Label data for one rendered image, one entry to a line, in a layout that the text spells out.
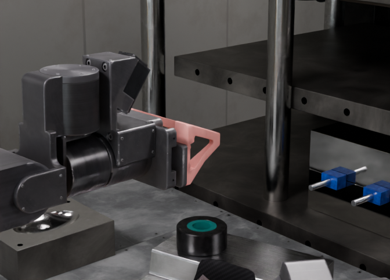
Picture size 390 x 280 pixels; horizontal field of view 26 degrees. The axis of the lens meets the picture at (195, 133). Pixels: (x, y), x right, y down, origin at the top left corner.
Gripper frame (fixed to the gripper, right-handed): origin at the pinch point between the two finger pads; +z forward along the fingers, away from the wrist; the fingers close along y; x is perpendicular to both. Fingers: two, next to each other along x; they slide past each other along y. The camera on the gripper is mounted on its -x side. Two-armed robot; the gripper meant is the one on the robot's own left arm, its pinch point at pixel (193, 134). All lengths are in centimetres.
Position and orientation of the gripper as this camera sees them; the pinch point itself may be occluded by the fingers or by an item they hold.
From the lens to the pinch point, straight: 96.0
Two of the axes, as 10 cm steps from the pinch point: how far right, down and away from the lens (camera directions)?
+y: -7.2, -2.1, 6.6
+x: -0.2, 9.6, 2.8
